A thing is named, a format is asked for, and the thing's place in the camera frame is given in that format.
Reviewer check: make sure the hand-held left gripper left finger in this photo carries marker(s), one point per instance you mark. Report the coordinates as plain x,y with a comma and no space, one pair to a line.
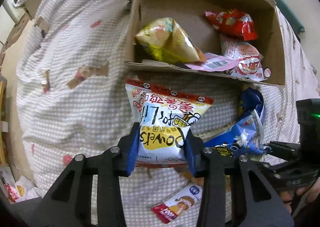
132,153

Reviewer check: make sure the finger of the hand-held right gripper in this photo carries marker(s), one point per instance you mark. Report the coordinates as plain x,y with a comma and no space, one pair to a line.
278,147

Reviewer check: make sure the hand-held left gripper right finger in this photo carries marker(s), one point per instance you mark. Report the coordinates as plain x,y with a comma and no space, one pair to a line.
191,158

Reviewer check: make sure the blue white snack packet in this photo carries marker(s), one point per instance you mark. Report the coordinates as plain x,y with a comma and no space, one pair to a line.
235,139

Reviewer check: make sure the white yellow snack packet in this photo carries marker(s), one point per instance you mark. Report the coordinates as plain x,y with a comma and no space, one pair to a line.
160,117

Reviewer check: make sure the pale snack packet red label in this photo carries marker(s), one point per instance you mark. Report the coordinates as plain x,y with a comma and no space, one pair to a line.
245,57

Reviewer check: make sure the pink snack packet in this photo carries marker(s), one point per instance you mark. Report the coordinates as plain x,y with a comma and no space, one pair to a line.
215,63

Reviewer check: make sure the yellow gold snack packet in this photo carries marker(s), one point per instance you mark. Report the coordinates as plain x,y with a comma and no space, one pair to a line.
170,39

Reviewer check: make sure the brown cardboard box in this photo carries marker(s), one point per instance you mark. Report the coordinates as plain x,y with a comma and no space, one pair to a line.
175,0

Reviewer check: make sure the person's right hand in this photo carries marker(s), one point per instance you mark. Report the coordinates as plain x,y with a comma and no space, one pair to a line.
303,198

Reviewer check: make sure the red white snack bar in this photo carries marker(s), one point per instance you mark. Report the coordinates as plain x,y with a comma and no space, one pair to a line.
172,204

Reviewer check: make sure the dark blue snack packet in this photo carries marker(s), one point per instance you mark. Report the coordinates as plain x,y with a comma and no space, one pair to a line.
250,99

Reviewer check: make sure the printed checkered bed sheet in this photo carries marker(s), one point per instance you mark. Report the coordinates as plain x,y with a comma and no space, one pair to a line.
75,107

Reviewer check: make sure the teal mat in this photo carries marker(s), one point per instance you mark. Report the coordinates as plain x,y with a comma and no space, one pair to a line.
290,14

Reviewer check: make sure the white plastic bag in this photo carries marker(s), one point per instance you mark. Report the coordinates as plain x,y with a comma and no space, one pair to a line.
17,189

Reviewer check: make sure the brown door mat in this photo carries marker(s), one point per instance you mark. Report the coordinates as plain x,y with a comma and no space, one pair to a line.
20,27

